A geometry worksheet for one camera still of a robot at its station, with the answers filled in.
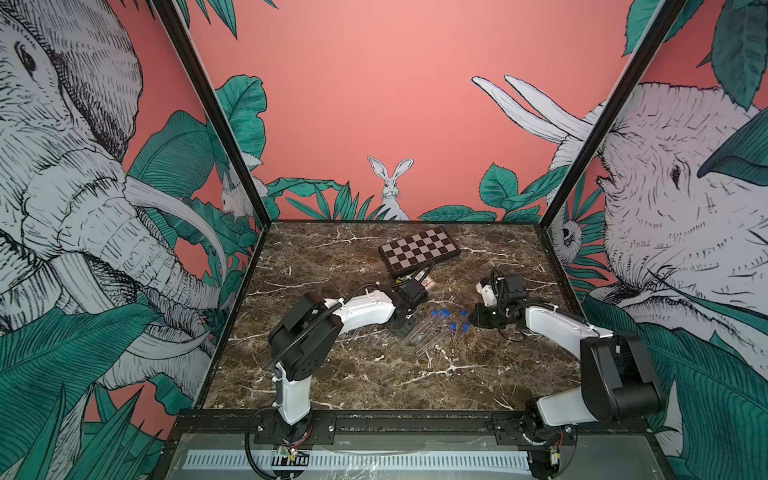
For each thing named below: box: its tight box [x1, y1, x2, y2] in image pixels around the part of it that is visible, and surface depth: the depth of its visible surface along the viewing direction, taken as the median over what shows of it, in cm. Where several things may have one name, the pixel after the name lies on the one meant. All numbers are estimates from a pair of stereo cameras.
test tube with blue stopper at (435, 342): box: [417, 323, 458, 356], surface depth 92 cm
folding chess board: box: [378, 226, 461, 277], surface depth 112 cm
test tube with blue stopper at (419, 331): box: [405, 309, 439, 346], surface depth 93 cm
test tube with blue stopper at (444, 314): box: [411, 308, 451, 350], surface depth 94 cm
